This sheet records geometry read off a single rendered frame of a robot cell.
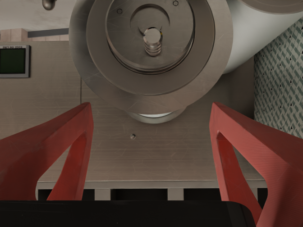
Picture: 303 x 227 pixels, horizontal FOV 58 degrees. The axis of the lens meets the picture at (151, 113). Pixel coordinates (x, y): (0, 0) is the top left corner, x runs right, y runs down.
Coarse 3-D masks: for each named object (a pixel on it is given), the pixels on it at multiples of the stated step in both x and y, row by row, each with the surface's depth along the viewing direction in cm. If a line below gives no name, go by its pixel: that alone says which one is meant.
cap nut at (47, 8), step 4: (44, 0) 58; (48, 0) 58; (52, 0) 58; (56, 0) 60; (44, 4) 58; (48, 4) 58; (52, 4) 58; (44, 8) 59; (48, 8) 58; (52, 8) 59
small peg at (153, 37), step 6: (150, 30) 20; (156, 30) 20; (144, 36) 20; (150, 36) 20; (156, 36) 20; (162, 36) 20; (144, 42) 20; (150, 42) 19; (156, 42) 19; (150, 48) 20; (156, 48) 20; (150, 54) 22; (156, 54) 22
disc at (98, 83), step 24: (216, 0) 25; (72, 24) 25; (216, 24) 24; (72, 48) 24; (216, 48) 24; (96, 72) 24; (216, 72) 24; (120, 96) 24; (144, 96) 24; (168, 96) 24; (192, 96) 24
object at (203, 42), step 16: (96, 0) 24; (192, 0) 24; (96, 16) 24; (208, 16) 24; (96, 32) 24; (208, 32) 24; (96, 48) 24; (192, 48) 24; (208, 48) 24; (96, 64) 24; (112, 64) 24; (192, 64) 24; (112, 80) 24; (128, 80) 24; (144, 80) 24; (160, 80) 24; (176, 80) 24; (192, 80) 24
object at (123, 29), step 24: (120, 0) 23; (144, 0) 23; (168, 0) 23; (120, 24) 22; (144, 24) 22; (168, 24) 23; (192, 24) 22; (120, 48) 22; (144, 48) 22; (168, 48) 22; (144, 72) 24
